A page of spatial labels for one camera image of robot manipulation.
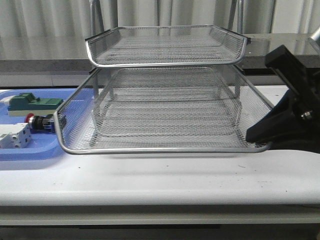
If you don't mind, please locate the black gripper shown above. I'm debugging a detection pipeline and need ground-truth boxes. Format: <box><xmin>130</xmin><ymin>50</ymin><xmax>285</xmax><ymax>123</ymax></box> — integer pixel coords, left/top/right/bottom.
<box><xmin>245</xmin><ymin>45</ymin><xmax>320</xmax><ymax>153</ymax></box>

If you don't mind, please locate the silver mesh tray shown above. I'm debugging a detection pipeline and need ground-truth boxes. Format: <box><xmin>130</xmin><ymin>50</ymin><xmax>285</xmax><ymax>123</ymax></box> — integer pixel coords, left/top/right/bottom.
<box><xmin>92</xmin><ymin>100</ymin><xmax>240</xmax><ymax>137</ymax></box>
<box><xmin>54</xmin><ymin>65</ymin><xmax>273</xmax><ymax>155</ymax></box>
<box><xmin>85</xmin><ymin>25</ymin><xmax>250</xmax><ymax>68</ymax></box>

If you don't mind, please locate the red emergency stop button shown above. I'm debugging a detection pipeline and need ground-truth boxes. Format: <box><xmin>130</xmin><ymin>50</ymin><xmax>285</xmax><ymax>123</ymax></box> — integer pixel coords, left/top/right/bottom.
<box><xmin>24</xmin><ymin>113</ymin><xmax>56</xmax><ymax>134</ymax></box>

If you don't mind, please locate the blue plastic tray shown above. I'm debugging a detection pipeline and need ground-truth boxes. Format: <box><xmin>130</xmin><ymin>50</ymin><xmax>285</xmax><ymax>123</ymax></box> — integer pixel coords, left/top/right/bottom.
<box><xmin>0</xmin><ymin>88</ymin><xmax>95</xmax><ymax>161</ymax></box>

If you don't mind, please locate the white circuit breaker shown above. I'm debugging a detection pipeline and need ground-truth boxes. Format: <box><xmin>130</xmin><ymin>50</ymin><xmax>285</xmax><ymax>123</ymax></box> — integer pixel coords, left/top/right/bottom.
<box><xmin>0</xmin><ymin>123</ymin><xmax>32</xmax><ymax>149</ymax></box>

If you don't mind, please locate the dark grey stone counter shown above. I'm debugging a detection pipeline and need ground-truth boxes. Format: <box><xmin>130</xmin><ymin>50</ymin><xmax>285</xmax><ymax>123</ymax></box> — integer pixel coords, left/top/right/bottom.
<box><xmin>0</xmin><ymin>32</ymin><xmax>320</xmax><ymax>74</ymax></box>

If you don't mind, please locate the silver metal rack frame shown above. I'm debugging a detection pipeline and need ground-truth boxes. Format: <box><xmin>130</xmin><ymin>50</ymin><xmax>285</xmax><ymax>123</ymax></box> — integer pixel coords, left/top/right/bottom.
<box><xmin>88</xmin><ymin>0</ymin><xmax>249</xmax><ymax>149</ymax></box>

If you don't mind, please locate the green and beige switch block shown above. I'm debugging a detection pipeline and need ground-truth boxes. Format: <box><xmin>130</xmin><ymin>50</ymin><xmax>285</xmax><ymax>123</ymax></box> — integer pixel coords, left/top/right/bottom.
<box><xmin>0</xmin><ymin>92</ymin><xmax>64</xmax><ymax>117</ymax></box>

